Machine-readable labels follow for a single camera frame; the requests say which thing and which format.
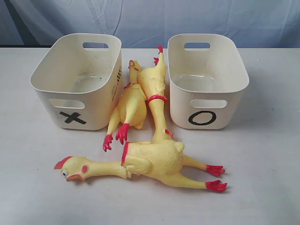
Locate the slim yellow rubber chicken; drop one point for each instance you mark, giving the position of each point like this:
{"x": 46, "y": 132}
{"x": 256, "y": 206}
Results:
{"x": 80, "y": 168}

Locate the white bin marked X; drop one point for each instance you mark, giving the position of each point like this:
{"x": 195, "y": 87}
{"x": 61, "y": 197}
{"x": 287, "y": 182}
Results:
{"x": 79, "y": 80}

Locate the large yellow rubber chicken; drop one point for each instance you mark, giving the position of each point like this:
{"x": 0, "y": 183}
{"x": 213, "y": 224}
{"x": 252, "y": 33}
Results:
{"x": 164, "y": 160}

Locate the blue-grey backdrop curtain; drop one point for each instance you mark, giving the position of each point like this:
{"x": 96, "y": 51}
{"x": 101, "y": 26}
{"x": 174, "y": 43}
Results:
{"x": 147, "y": 23}

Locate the small yellow rubber chicken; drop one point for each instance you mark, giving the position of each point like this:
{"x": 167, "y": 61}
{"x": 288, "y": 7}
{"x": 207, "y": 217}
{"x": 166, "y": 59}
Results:
{"x": 131, "y": 109}

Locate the white bin marked O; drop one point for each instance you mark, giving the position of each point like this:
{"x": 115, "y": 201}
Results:
{"x": 207, "y": 79}

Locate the long yellow rubber chicken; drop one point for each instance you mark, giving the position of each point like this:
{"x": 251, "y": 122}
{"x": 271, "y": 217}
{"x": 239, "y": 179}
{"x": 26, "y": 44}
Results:
{"x": 152, "y": 81}

